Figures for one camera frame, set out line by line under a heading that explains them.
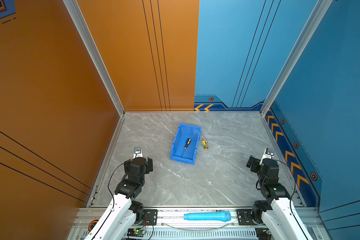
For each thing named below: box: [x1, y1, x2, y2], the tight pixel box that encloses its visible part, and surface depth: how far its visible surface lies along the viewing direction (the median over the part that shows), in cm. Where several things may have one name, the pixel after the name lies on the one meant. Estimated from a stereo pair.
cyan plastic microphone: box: [183, 210, 232, 223], surface depth 73 cm
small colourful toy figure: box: [201, 138, 209, 151], surface depth 101 cm
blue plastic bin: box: [170, 123, 202, 165], surface depth 101 cm
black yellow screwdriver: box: [180, 137, 192, 158], surface depth 101 cm
